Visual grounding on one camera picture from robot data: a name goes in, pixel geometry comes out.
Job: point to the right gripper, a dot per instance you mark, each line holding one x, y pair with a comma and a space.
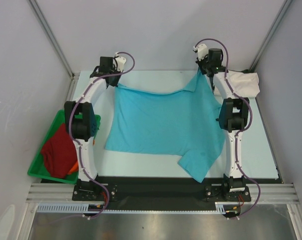
204, 69

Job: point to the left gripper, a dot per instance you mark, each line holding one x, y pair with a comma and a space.
115, 83

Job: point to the light blue t-shirt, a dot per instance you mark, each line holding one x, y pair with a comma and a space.
183, 123

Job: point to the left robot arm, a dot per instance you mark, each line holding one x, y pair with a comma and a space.
82, 124

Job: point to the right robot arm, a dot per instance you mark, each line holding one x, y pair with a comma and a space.
233, 119

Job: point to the dark green folded t-shirt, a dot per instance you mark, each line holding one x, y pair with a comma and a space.
246, 71

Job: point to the white folded t-shirt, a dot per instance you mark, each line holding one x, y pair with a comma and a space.
235, 84

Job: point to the dark red t-shirt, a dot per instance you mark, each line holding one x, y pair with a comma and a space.
55, 155

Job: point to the orange t-shirt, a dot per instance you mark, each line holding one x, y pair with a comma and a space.
81, 155

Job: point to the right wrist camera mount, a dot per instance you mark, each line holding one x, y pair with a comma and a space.
201, 50

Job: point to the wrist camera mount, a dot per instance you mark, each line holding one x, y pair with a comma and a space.
201, 50
119, 62

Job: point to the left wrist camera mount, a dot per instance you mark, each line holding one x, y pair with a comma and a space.
119, 62

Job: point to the right aluminium frame post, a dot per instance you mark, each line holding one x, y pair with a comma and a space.
284, 9

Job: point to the aluminium frame post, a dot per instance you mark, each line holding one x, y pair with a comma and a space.
284, 9
35, 7

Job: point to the left aluminium frame post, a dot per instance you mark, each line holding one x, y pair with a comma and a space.
35, 7

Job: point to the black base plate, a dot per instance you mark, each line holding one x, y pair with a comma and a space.
159, 194

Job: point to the aluminium frame rail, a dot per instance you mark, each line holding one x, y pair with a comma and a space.
59, 193

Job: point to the white cable duct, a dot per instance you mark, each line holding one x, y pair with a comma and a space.
82, 208

